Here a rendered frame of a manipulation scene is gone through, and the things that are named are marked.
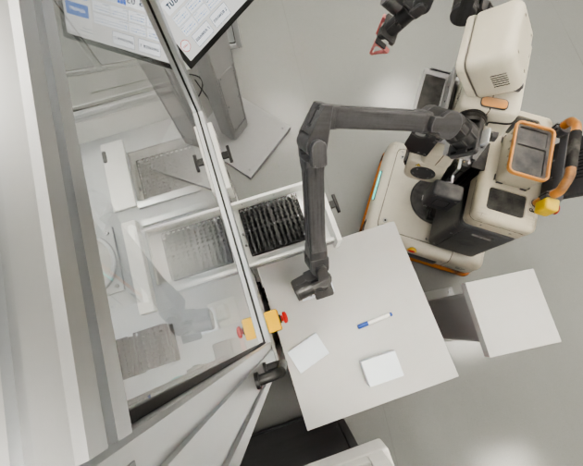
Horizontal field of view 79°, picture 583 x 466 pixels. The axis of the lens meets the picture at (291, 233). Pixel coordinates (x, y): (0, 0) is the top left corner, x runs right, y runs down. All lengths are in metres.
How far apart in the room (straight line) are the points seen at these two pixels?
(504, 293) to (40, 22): 1.54
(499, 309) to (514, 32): 0.94
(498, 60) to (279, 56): 1.94
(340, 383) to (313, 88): 1.97
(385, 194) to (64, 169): 1.92
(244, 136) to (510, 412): 2.26
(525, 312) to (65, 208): 1.56
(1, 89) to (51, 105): 0.03
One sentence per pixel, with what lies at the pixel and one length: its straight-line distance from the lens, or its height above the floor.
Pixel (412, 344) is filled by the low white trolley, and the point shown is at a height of 0.76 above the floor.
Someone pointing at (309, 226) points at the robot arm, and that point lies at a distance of 1.00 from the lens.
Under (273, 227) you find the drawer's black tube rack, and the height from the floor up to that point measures 0.90.
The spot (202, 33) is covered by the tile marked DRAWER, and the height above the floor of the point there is 1.01.
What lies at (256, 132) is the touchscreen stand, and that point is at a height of 0.04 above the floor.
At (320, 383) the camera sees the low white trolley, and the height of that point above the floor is 0.76.
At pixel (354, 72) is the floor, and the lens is 2.79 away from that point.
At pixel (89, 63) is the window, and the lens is 0.37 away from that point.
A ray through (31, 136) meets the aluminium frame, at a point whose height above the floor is 1.99.
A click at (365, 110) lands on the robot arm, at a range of 0.96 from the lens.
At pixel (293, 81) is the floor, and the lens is 2.71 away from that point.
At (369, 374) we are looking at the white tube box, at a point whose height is 0.81.
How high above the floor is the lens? 2.13
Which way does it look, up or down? 75 degrees down
